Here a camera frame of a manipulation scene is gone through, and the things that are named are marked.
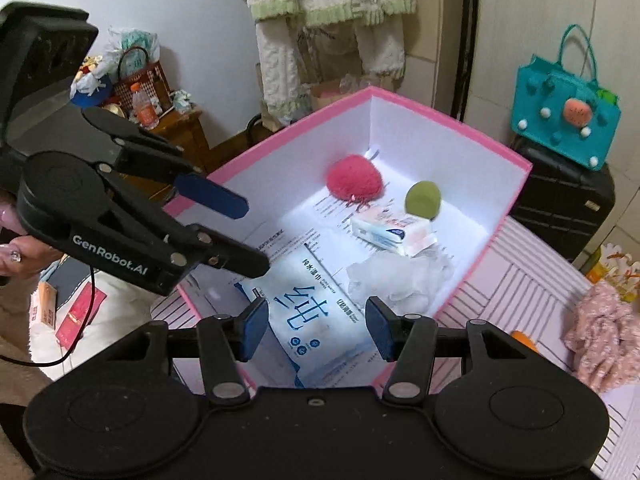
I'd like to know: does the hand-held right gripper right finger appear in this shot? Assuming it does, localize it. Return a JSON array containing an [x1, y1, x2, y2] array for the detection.
[[365, 296, 538, 406]]

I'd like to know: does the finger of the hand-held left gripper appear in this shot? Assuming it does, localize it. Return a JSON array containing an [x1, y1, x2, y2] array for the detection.
[[100, 172, 271, 279], [82, 106, 249, 220]]

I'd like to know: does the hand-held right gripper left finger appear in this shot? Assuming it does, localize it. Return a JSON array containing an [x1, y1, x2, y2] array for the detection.
[[107, 296, 269, 406]]

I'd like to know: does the white mesh bath puff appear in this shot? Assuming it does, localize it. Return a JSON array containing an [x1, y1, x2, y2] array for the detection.
[[346, 250, 456, 313]]

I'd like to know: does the wet wipes pack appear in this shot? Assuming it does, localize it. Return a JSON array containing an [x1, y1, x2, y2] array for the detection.
[[235, 250, 381, 388]]

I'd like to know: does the small tissue pack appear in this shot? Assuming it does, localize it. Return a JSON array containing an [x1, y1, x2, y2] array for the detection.
[[350, 207, 437, 257]]

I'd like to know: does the green sponge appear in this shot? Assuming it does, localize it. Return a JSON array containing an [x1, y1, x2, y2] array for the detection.
[[404, 181, 442, 221]]

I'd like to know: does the pink pompom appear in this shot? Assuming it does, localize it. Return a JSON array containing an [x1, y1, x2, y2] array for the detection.
[[326, 155, 385, 206]]

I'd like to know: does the orange ball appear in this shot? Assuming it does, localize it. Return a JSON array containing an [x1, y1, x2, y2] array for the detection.
[[510, 330, 540, 356]]

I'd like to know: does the pink cardboard box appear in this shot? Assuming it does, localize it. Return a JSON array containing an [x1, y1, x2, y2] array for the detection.
[[150, 86, 532, 396]]

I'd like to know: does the pink floral scrunchie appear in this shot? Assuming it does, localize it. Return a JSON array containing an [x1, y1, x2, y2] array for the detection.
[[564, 280, 640, 393]]

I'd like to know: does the person's left hand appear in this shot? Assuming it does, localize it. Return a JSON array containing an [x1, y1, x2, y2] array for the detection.
[[0, 195, 63, 286]]

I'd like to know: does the wooden nightstand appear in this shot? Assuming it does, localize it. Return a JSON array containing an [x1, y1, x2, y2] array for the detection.
[[105, 105, 211, 201]]

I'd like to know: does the printed paper sheet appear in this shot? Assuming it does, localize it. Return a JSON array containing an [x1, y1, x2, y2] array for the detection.
[[200, 192, 451, 361]]

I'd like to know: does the orange drink bottle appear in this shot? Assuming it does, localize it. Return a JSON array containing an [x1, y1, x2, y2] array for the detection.
[[131, 82, 160, 130]]

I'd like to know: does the orange packet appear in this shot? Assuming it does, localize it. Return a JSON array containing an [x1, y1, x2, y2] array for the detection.
[[31, 280, 58, 331]]

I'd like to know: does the blue and white object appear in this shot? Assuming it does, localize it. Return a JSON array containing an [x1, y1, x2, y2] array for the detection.
[[70, 67, 115, 108]]

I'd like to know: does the red envelope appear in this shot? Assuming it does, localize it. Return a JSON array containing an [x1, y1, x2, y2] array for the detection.
[[55, 282, 108, 348]]

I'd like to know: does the woven basket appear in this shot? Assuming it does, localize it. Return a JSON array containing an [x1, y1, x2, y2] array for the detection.
[[112, 46, 173, 111]]

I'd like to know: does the striped tablecloth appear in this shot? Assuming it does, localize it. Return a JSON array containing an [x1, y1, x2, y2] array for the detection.
[[150, 215, 640, 480]]

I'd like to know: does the white plastic package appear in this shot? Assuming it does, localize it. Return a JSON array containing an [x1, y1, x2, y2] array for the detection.
[[104, 26, 161, 81]]

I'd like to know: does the black suitcase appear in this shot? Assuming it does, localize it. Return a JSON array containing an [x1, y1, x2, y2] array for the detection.
[[507, 135, 615, 263]]

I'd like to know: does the yellow patterned bag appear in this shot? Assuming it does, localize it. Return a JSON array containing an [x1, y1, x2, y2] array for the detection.
[[585, 242, 640, 303]]

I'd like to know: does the beige tall cabinet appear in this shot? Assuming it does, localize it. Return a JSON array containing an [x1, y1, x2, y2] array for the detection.
[[400, 0, 468, 111]]

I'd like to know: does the teal felt handbag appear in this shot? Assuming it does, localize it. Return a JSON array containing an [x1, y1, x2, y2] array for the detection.
[[510, 24, 622, 173]]

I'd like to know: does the black clothes rack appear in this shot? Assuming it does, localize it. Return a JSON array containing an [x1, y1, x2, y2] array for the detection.
[[452, 0, 481, 121]]

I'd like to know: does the beige wardrobe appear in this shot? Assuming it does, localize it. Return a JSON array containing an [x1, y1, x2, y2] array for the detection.
[[475, 0, 640, 281]]

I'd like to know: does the black cable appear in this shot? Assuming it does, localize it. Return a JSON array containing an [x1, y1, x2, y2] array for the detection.
[[0, 265, 98, 367]]

